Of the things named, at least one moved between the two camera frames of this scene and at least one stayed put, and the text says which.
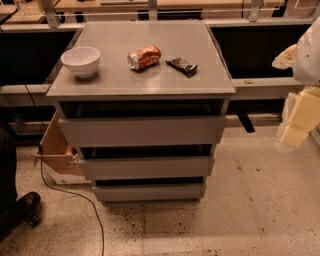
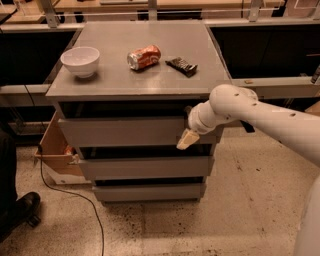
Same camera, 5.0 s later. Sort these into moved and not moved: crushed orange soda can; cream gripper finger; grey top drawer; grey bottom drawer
Moved: cream gripper finger
Not moved: grey top drawer; grey bottom drawer; crushed orange soda can
